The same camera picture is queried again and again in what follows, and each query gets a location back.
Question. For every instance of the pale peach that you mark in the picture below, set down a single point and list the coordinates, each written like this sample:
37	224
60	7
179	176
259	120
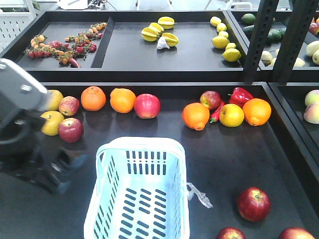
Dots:
311	96
311	113

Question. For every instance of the red apple far left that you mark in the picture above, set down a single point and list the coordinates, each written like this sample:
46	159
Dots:
147	106

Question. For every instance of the white garlic bulb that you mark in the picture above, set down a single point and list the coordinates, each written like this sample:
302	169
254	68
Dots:
162	44

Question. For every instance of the large orange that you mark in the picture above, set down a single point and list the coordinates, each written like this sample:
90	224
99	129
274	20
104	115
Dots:
195	116
256	111

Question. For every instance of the dark red mango apple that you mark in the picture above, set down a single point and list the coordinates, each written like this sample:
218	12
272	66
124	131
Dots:
211	99

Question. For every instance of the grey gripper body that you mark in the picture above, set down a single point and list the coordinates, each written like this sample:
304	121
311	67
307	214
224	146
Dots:
22	101

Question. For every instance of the red bell pepper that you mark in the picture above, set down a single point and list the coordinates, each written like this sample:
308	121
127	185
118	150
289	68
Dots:
240	96

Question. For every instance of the pale peach front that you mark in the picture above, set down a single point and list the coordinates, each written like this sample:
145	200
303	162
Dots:
311	113

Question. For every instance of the large orange right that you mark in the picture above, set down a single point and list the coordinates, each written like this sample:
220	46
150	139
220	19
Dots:
256	111

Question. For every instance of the small pink apple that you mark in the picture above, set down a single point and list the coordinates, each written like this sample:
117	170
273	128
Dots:
69	106

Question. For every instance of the black wooden fruit display stand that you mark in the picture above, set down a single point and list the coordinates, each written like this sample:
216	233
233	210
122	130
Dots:
221	162

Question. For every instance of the yellow apple front left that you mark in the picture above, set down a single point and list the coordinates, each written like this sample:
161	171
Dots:
53	120

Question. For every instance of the orange beside red apple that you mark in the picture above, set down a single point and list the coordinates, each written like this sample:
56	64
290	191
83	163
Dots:
122	100

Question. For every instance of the pale peach back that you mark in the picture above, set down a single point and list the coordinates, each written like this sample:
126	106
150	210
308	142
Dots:
311	96

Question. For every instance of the pink red apple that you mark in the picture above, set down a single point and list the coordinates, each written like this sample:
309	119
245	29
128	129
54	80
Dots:
295	233

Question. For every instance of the yellow apple back left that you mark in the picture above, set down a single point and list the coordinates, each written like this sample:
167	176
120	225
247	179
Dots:
55	98

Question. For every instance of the light blue plastic basket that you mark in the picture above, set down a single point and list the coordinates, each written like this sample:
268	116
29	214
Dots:
140	191

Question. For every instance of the upper black fruit tray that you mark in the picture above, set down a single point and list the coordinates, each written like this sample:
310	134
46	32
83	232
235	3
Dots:
123	56

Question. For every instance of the large orange left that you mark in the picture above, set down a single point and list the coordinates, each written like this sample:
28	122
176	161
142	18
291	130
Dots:
195	116

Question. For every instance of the orange far left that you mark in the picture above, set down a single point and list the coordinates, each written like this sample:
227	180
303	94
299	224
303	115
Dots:
93	99

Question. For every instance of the clear plastic strip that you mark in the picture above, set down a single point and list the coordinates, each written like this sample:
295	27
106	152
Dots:
203	199

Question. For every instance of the red chili pepper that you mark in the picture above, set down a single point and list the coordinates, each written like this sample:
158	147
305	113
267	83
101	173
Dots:
215	116

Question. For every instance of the yellow apple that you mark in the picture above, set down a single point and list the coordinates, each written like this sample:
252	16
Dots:
231	115
53	120
55	98

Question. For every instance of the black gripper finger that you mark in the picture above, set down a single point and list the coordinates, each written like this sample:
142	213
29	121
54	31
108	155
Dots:
49	182
66	161

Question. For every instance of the cherry tomato vine bunch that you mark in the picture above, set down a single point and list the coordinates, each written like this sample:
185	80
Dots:
68	51

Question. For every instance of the red apple front left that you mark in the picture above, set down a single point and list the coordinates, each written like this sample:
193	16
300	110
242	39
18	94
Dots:
71	130

